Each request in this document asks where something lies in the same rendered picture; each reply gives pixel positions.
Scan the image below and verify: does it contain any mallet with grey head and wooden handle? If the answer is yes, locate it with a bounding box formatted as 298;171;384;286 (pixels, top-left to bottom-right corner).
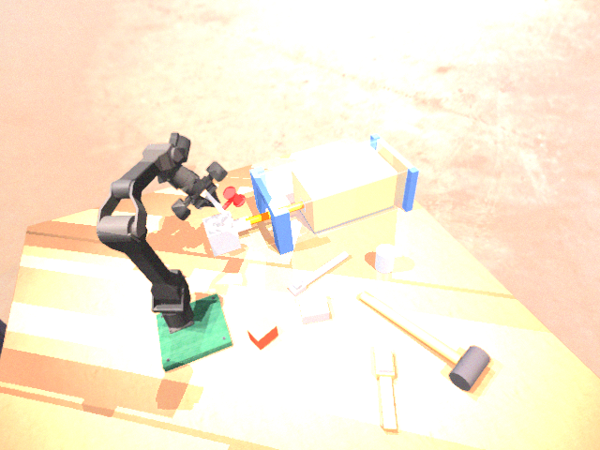
359;291;490;391

